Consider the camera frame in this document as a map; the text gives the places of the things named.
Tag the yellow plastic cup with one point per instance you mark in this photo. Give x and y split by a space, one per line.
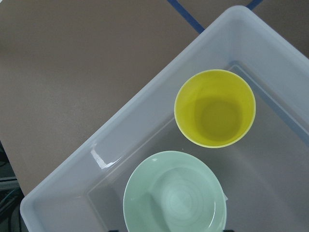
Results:
215 108

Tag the light green bowl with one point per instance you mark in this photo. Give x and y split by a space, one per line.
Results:
172 191

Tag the clear plastic bin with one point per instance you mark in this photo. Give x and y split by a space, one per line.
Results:
265 175

